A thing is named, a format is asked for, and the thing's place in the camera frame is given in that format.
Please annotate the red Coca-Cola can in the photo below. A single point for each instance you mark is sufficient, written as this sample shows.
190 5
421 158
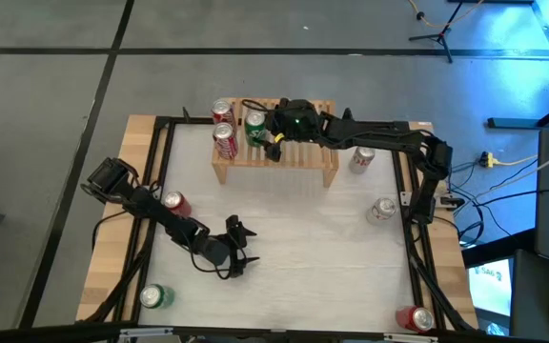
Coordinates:
226 143
221 110

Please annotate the green Sprite can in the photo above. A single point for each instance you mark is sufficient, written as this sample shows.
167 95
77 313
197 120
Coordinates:
254 129
156 296

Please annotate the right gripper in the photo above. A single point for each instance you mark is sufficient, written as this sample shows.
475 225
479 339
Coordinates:
298 121

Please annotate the silver Diet Coke can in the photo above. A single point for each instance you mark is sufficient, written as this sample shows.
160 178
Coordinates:
361 159
381 210

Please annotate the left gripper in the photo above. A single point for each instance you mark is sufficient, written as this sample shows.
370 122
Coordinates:
217 250

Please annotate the black tripod stand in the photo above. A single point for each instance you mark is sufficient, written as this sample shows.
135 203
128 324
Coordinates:
440 36

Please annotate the wooden slatted shelf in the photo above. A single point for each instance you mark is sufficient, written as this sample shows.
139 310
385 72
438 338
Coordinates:
303 157

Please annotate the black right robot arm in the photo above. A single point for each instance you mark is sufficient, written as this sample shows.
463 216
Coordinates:
374 135

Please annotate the black metal table frame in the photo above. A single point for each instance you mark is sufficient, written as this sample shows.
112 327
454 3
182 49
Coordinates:
198 120

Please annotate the red Coke can black script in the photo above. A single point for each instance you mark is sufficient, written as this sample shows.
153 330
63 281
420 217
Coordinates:
415 318
180 202

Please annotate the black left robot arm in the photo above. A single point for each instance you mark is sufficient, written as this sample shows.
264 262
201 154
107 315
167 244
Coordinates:
160 214

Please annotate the black desk frame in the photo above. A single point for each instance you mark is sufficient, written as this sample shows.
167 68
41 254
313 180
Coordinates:
513 123

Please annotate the small black clamp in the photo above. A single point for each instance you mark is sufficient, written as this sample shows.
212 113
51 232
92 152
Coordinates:
187 115
347 115

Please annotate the silver metal bracket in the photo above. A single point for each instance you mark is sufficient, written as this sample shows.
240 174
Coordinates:
408 338
146 332

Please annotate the lit computer screen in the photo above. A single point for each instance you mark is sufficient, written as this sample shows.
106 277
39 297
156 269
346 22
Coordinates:
491 286

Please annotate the yellow power plug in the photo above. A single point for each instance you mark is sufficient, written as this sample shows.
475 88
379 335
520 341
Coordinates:
489 159

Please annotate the dark grey cabinet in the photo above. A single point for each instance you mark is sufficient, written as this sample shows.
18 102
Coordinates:
532 295

